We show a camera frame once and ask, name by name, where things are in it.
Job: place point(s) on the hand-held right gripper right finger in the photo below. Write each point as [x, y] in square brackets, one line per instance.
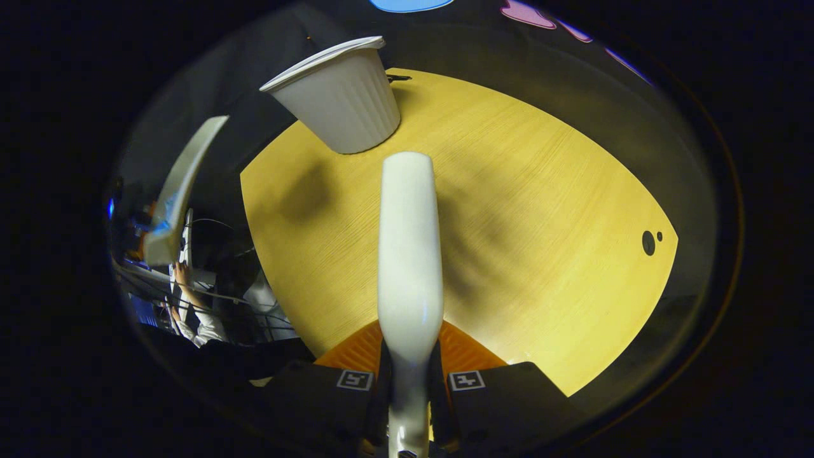
[509, 407]

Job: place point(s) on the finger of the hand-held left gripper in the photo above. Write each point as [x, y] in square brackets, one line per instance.
[143, 219]

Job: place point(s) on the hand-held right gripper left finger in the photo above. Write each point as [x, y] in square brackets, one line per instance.
[318, 401]

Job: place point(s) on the white ribbed garbage bin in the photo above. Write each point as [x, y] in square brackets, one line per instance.
[343, 102]

